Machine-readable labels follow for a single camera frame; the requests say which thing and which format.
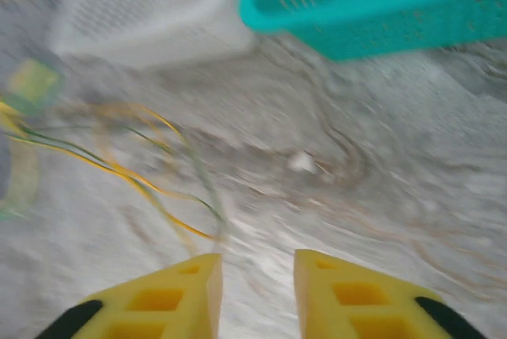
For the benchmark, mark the white perforated plastic basket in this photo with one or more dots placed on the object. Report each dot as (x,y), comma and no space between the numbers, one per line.
(158,18)

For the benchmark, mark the teal perforated plastic basket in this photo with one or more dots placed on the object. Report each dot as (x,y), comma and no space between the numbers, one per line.
(356,34)

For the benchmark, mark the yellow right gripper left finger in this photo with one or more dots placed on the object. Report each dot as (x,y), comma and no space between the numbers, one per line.
(158,303)

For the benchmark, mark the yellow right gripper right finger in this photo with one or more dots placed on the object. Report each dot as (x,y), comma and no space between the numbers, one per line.
(356,299)

